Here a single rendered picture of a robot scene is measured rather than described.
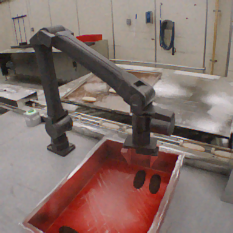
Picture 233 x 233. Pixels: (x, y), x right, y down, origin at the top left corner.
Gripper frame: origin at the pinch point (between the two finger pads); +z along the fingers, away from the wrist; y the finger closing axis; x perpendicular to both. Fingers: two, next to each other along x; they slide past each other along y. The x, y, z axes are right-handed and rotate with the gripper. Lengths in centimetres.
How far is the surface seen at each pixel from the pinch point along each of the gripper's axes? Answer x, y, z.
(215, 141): -30.7, -31.6, 7.6
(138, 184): 3.4, -0.1, 7.0
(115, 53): -447, 140, 47
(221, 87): -69, -39, -7
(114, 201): 12.3, 6.0, 8.0
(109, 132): -23.5, 18.7, 4.4
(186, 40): -400, -31, 3
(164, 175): -3.9, -8.7, 7.7
